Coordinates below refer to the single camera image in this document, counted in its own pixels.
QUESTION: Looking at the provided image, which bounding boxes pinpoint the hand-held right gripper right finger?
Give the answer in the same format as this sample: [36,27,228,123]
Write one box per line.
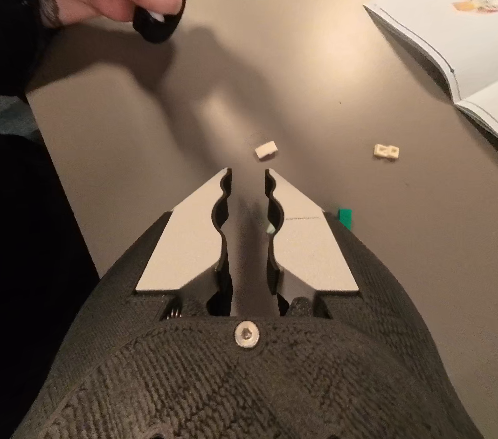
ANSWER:
[265,168,360,317]

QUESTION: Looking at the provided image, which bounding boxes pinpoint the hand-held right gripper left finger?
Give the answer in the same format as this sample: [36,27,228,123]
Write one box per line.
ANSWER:
[134,167,234,317]

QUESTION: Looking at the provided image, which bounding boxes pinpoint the small white lego brick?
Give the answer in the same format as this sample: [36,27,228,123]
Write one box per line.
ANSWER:
[255,140,280,161]

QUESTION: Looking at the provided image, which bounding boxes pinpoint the cream lego plate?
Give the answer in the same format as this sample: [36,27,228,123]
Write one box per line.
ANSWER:
[373,143,400,160]

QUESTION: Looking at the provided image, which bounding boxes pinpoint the lego instruction booklet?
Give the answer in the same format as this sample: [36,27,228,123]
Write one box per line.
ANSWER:
[363,0,498,140]

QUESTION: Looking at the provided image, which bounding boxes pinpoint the person's dark clothing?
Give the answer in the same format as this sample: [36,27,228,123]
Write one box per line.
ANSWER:
[0,94,101,439]

